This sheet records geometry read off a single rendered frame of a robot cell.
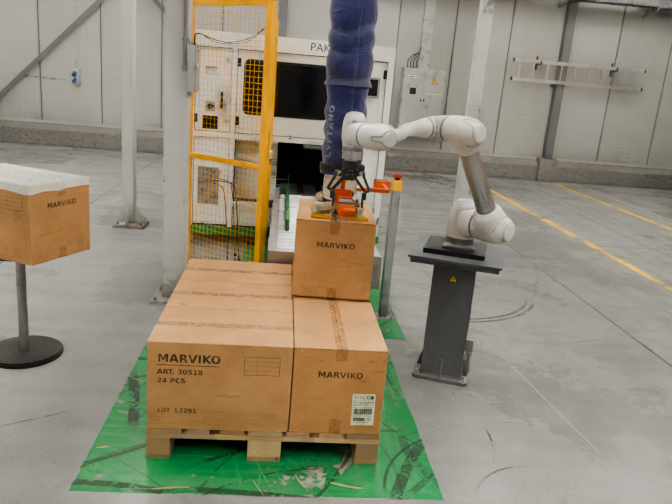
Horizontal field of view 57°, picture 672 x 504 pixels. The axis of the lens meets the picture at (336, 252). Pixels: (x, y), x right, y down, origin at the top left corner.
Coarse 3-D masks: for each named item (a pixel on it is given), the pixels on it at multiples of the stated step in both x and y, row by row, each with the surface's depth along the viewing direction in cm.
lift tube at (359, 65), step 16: (336, 0) 298; (352, 0) 294; (368, 0) 295; (336, 16) 299; (352, 16) 295; (368, 16) 298; (336, 32) 300; (352, 32) 297; (368, 32) 300; (336, 48) 302; (352, 48) 299; (368, 48) 303; (336, 64) 302; (352, 64) 300; (368, 64) 305; (336, 80) 304; (352, 80) 303; (368, 80) 309
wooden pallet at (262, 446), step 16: (160, 432) 265; (176, 432) 266; (192, 432) 266; (208, 432) 267; (224, 432) 267; (240, 432) 268; (256, 432) 268; (272, 432) 269; (288, 432) 270; (160, 448) 267; (256, 448) 271; (272, 448) 271; (352, 448) 285; (368, 448) 275
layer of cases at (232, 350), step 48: (192, 288) 318; (240, 288) 324; (288, 288) 331; (192, 336) 261; (240, 336) 265; (288, 336) 270; (336, 336) 274; (192, 384) 260; (240, 384) 262; (288, 384) 264; (336, 384) 265; (384, 384) 267; (336, 432) 272
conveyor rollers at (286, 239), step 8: (280, 200) 563; (296, 200) 573; (280, 208) 529; (296, 208) 538; (280, 216) 503; (296, 216) 504; (280, 224) 470; (280, 232) 451; (288, 232) 451; (280, 240) 425; (288, 240) 426; (280, 248) 408; (288, 248) 408
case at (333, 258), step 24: (336, 216) 321; (312, 240) 311; (336, 240) 311; (360, 240) 311; (312, 264) 314; (336, 264) 314; (360, 264) 314; (312, 288) 317; (336, 288) 317; (360, 288) 318
